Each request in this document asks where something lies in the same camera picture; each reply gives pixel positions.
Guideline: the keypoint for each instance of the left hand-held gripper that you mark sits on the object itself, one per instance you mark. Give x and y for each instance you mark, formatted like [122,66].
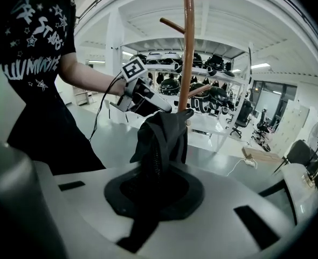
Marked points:
[132,90]

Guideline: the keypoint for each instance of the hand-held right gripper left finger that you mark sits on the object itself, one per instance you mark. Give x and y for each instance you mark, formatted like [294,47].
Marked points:
[94,201]

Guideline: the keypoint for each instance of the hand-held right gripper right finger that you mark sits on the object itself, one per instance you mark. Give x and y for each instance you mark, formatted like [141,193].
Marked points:
[218,196]

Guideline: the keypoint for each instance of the black garment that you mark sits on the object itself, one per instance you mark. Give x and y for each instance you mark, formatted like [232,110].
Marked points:
[161,133]

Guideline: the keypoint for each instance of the brown wooden coat rack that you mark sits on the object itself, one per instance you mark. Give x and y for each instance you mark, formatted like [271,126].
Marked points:
[188,36]

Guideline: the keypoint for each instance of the person's left forearm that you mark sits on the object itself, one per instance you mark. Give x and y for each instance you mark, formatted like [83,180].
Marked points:
[89,77]

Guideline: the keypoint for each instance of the row of black helmets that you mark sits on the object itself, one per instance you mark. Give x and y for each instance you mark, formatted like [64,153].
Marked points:
[169,84]

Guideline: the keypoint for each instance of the white power strip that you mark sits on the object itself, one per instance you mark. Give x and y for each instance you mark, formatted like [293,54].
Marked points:
[250,162]

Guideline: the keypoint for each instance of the flat wooden board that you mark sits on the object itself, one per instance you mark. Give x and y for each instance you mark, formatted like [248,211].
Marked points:
[264,156]

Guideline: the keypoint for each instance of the white metal shelving unit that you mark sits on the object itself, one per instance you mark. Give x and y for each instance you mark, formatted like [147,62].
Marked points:
[215,46]

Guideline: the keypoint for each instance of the black office chair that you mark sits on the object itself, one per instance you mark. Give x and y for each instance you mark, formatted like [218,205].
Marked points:
[242,115]
[262,123]

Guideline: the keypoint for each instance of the white lockers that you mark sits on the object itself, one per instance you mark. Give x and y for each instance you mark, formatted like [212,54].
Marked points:
[296,117]

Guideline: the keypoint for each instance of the black star print t-shirt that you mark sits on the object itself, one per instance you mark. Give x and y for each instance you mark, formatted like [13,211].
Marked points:
[27,23]

